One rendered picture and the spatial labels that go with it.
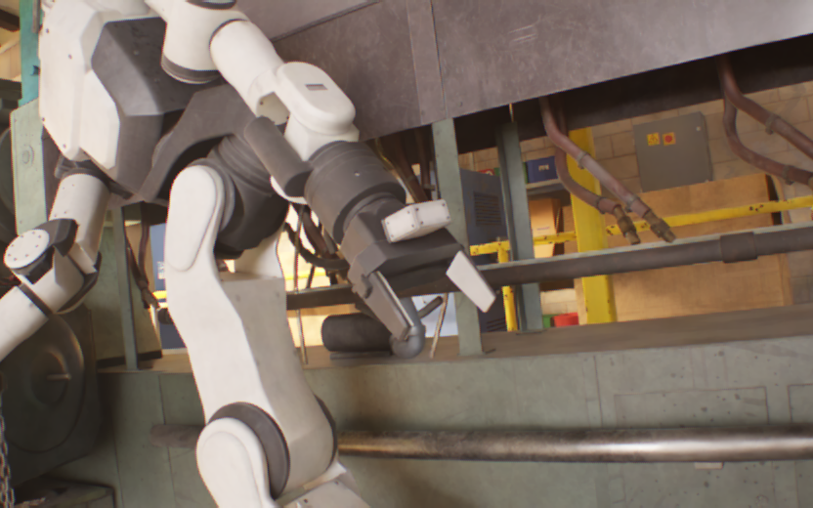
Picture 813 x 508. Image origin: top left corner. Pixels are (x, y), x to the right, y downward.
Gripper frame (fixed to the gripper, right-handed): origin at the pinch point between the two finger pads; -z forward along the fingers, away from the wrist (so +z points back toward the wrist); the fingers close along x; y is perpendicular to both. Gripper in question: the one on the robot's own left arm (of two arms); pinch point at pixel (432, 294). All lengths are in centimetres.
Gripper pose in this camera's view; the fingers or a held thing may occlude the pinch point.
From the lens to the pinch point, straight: 62.0
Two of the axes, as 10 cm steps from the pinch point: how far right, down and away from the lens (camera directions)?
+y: 3.6, -7.1, -6.1
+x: -7.5, 1.7, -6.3
